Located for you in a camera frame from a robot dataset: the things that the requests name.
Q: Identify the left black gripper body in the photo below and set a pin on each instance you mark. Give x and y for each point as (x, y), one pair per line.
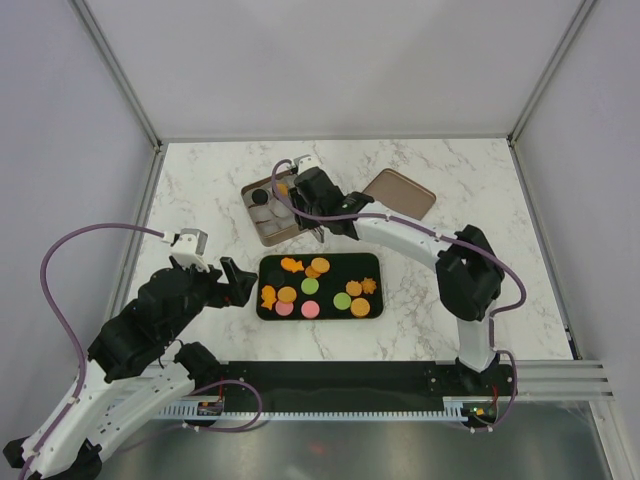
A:
(207, 290)

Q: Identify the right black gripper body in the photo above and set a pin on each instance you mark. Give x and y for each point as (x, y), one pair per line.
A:
(296, 200)

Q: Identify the round tan biscuit top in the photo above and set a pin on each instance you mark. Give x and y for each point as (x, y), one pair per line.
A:
(320, 265)

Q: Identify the round tan biscuit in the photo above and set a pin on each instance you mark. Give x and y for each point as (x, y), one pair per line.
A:
(287, 295)
(360, 307)
(320, 265)

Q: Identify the gold cookie tin box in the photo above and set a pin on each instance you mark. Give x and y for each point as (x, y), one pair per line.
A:
(274, 223)

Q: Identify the black sandwich cookie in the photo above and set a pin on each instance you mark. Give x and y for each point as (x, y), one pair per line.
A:
(276, 278)
(260, 197)

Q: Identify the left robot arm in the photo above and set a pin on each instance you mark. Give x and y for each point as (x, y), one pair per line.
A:
(88, 425)

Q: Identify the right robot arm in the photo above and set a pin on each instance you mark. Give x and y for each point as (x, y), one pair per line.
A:
(468, 274)

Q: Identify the orange fish cookie lower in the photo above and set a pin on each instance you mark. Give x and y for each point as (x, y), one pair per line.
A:
(268, 297)

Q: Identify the orange fish cookie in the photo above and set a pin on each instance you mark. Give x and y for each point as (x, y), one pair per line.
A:
(268, 297)
(292, 265)

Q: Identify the orange fish cookie upper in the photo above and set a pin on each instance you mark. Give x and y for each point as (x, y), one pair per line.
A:
(292, 265)

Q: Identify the pink macaron left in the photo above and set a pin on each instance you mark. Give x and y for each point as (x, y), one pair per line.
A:
(283, 309)

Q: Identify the pink macaron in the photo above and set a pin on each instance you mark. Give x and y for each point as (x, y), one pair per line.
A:
(283, 309)
(310, 309)

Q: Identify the dark green tray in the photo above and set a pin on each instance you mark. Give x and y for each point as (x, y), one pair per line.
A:
(344, 267)

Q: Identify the orange flower cookie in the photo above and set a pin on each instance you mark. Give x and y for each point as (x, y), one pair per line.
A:
(368, 286)

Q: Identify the pink macaron right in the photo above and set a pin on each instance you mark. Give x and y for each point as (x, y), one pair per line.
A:
(310, 309)

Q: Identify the gold tin lid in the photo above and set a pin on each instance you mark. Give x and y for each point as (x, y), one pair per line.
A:
(401, 194)

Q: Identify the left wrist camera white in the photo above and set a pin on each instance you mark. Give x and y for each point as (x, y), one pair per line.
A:
(187, 248)

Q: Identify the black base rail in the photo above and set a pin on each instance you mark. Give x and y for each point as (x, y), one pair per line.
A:
(345, 387)

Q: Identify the aluminium frame rail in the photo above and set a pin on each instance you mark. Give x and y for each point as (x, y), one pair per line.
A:
(536, 381)

